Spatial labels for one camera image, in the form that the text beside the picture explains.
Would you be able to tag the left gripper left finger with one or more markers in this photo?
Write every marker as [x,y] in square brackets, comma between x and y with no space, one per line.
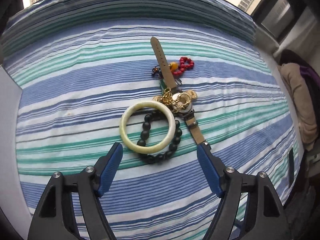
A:
[54,217]

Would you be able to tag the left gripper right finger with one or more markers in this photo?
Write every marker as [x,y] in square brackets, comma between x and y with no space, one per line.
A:
[247,202]

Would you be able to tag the tan strap wristwatch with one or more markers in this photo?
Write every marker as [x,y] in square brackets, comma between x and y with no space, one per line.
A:
[171,94]

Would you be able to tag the pale jade bangle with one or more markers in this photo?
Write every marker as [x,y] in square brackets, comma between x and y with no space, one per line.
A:
[140,147]

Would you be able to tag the white cardboard tray box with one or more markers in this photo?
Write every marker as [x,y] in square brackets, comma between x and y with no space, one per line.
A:
[13,204]

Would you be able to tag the white curtain right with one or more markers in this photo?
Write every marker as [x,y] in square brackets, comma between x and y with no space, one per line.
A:
[303,38]

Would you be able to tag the striped pillow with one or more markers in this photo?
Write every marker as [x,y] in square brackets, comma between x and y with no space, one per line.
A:
[48,17]

